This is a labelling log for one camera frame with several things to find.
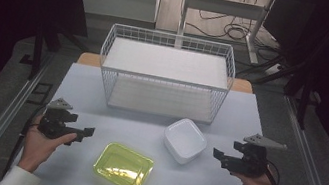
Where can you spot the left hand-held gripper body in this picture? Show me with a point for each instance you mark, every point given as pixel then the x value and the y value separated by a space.
pixel 54 123

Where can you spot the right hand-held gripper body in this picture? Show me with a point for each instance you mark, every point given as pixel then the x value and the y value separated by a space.
pixel 250 162

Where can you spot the white square bowl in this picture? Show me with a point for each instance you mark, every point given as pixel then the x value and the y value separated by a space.
pixel 185 140

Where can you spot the green translucent plastic tray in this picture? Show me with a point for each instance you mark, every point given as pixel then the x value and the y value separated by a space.
pixel 123 166

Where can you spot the person's left hand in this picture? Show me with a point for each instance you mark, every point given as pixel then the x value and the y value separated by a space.
pixel 38 149

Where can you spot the wooden table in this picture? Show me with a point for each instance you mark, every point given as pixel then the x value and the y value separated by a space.
pixel 88 59

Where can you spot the black metal stand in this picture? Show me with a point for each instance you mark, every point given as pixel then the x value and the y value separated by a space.
pixel 304 95
pixel 37 51

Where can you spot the white power strip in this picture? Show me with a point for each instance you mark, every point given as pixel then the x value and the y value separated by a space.
pixel 273 68

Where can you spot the black square bracket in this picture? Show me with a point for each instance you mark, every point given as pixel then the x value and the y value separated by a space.
pixel 39 93

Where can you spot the white metal desk frame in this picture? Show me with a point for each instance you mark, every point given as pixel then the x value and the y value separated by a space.
pixel 226 6

